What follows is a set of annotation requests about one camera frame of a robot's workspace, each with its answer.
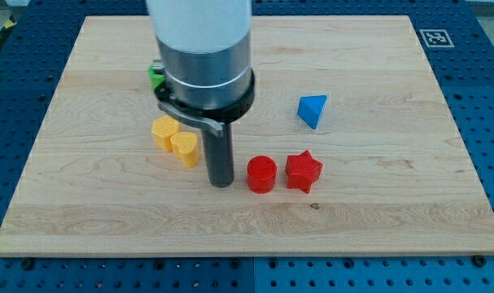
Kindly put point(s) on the wooden board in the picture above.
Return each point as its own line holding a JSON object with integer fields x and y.
{"x": 396, "y": 178}

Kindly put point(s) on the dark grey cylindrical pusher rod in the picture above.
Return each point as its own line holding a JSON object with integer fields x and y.
{"x": 219, "y": 157}

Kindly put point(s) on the yellow hexagon block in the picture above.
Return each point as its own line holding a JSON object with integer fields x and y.
{"x": 162, "y": 130}

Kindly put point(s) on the blue triangle block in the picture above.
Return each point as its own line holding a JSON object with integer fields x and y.
{"x": 310, "y": 109}

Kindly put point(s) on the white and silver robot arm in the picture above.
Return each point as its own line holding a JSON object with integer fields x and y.
{"x": 209, "y": 82}

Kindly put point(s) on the yellow heart block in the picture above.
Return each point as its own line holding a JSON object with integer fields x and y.
{"x": 185, "y": 147}

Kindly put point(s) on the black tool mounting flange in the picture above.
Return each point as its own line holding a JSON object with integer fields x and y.
{"x": 212, "y": 121}

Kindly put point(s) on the red star block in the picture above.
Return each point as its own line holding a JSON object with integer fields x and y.
{"x": 302, "y": 171}

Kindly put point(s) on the green block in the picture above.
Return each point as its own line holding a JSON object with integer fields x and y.
{"x": 156, "y": 75}

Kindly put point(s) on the white fiducial marker tag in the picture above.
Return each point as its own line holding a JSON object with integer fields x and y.
{"x": 436, "y": 38}

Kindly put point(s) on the red cylinder block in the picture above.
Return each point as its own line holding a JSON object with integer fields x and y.
{"x": 261, "y": 174}

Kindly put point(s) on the black yellow hazard tape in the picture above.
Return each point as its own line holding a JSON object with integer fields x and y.
{"x": 7, "y": 29}

